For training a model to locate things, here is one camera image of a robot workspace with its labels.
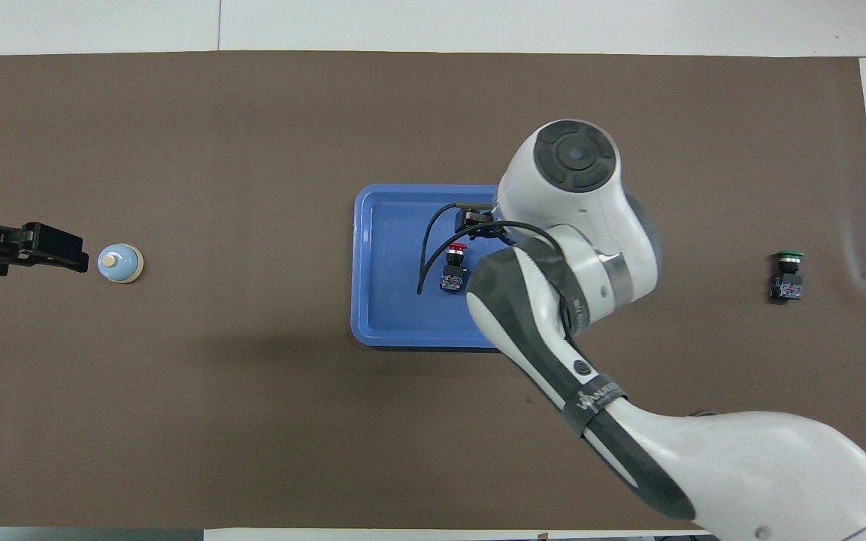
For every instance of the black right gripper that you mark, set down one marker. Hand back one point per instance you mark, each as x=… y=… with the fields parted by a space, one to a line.
x=489 y=223

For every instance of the red push button switch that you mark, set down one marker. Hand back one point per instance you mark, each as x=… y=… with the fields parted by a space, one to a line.
x=453 y=279

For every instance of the green push button switch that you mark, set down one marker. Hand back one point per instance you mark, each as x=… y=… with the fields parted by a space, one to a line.
x=787 y=287

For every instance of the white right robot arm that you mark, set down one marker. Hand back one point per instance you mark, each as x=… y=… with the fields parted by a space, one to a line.
x=591 y=248

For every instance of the blue plastic tray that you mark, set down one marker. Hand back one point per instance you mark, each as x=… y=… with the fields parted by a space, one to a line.
x=395 y=270

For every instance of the brown table mat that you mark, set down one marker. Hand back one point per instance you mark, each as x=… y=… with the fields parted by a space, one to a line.
x=252 y=150

